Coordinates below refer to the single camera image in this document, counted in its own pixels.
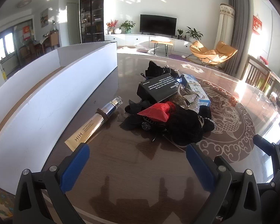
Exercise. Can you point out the black fuzzy cloth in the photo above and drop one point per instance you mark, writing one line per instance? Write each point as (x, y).
(186, 128)

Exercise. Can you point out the purple floor mat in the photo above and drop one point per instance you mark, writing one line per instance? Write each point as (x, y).
(141, 50)

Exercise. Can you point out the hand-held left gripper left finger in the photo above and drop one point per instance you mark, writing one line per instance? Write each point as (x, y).
(75, 161)

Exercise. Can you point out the black flower hair clip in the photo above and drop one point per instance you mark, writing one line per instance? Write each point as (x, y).
(133, 120)

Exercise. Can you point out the black television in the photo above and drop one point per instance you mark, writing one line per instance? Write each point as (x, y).
(158, 25)

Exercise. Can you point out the silver rhinestone hair clip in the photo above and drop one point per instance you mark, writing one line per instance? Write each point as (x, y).
(194, 100)

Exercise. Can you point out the green potted plant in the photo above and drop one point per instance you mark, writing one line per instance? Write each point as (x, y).
(127, 26)

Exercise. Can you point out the black velvet hair accessory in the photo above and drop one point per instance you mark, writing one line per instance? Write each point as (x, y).
(158, 70)

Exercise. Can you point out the blue and white box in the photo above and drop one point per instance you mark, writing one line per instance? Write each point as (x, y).
(191, 79)

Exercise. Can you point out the red plastic bag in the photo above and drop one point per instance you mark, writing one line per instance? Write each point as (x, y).
(156, 112)

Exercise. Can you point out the covered standing air conditioner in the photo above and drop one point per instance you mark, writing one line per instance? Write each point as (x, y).
(226, 25)

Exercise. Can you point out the framed wall picture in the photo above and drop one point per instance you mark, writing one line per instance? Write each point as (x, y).
(44, 17)

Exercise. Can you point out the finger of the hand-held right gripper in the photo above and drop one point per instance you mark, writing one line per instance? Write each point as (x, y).
(269, 196)
(262, 142)

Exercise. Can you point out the wooden slatted chair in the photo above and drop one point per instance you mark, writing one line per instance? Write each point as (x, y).
(256, 71)

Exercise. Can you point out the colourful patterned cloth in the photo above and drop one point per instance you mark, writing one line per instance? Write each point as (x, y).
(1, 200)

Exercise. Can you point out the large plant in white pot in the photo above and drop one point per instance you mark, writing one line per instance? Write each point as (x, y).
(194, 33)

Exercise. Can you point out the orange lounge chair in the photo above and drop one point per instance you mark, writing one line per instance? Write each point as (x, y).
(212, 52)

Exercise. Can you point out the red flower plant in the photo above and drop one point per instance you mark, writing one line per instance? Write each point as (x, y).
(112, 25)

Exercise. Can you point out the red door poster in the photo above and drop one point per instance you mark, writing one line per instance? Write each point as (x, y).
(26, 32)

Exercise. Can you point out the clear glasses with black arms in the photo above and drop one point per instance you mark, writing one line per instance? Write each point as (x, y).
(144, 76)

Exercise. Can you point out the brown patterned desktop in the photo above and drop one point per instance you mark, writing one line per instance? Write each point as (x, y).
(130, 168)

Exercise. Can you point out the wooden dining chair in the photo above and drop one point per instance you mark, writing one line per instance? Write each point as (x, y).
(54, 39)

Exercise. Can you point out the white television cabinet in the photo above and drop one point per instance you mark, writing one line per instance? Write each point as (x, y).
(130, 40)

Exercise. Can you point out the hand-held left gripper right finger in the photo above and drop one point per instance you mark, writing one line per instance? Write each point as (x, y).
(200, 165)

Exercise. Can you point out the white round ornament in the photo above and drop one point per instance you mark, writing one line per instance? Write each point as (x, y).
(117, 31)

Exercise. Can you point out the long white cardboard box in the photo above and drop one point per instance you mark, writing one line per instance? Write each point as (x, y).
(49, 98)

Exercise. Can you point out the small potted plant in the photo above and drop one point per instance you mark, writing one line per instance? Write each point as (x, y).
(180, 33)

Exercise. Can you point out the tall dark display cabinet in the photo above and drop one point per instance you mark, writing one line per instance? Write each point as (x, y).
(92, 11)

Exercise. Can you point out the red wall hanging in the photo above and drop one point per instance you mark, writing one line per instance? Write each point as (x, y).
(257, 25)

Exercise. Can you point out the black printed box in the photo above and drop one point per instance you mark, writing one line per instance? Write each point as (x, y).
(158, 88)

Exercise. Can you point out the gold cosmetic tube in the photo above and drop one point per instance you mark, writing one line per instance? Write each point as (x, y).
(93, 126)

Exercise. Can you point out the wooden bench with metal legs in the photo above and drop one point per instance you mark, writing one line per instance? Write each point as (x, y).
(161, 42)

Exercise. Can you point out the grey curtain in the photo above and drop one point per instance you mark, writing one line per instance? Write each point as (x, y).
(238, 28)

